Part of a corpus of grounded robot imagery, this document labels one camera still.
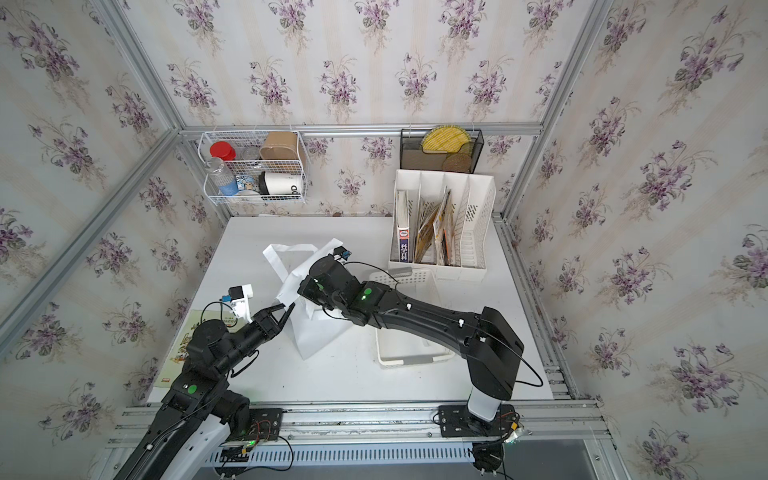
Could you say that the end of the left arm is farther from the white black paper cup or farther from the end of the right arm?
the white black paper cup

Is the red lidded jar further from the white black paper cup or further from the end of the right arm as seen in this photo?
the end of the right arm

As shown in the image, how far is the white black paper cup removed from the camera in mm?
940

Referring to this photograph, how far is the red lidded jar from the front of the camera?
3.03 feet

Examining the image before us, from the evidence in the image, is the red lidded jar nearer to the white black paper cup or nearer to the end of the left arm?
the white black paper cup

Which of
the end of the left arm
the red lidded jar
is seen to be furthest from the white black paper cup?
the end of the left arm

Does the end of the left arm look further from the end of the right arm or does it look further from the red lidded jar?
the red lidded jar

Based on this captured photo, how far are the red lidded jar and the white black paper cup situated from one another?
108mm
